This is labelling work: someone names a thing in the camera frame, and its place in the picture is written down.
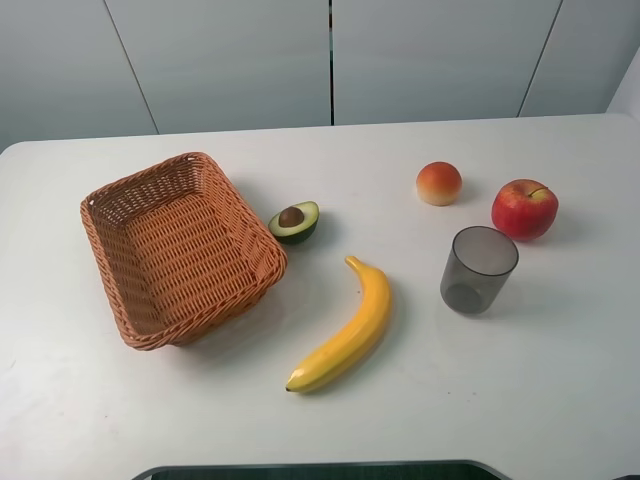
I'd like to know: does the yellow banana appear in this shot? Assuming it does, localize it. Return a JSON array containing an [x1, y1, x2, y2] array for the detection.
[[285, 256, 393, 393]]

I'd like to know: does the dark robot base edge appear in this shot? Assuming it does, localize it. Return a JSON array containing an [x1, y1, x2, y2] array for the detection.
[[135, 460, 507, 479]]

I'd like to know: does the brown wicker basket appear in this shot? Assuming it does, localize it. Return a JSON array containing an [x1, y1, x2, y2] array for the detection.
[[80, 152, 287, 351]]

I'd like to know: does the halved avocado with pit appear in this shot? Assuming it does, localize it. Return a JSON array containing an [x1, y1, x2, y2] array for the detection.
[[268, 201, 320, 245]]

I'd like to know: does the orange round bread bun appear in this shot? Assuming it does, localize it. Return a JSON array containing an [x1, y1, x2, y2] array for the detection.
[[416, 162, 462, 206]]

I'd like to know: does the grey translucent cup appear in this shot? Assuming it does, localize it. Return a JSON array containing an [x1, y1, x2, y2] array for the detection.
[[440, 226, 520, 315]]

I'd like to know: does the red apple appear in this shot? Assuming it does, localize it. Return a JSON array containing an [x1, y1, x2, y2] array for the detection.
[[491, 179, 559, 242]]

